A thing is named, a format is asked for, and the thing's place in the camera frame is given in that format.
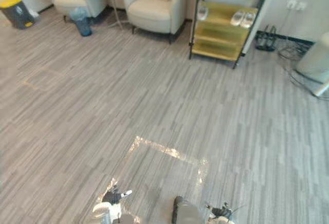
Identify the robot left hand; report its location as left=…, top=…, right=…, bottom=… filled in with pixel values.
left=102, top=184, right=133, bottom=205

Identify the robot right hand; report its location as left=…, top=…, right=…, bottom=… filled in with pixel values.
left=205, top=201, right=240, bottom=220

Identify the blue waste basket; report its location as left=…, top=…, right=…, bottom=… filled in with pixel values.
left=69, top=6, right=93, bottom=37

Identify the cream armchair with cushion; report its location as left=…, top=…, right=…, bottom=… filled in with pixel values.
left=122, top=0, right=190, bottom=45

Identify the cream armchair with blanket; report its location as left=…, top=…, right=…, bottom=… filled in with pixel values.
left=46, top=0, right=106, bottom=23

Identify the grey bin with yellow lid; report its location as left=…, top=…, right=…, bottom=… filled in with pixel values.
left=0, top=0, right=34, bottom=30

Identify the gold shelf rack black frame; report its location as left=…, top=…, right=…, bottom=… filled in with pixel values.
left=188, top=0, right=273, bottom=69

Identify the white socket cable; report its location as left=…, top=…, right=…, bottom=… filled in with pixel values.
left=280, top=7, right=293, bottom=31

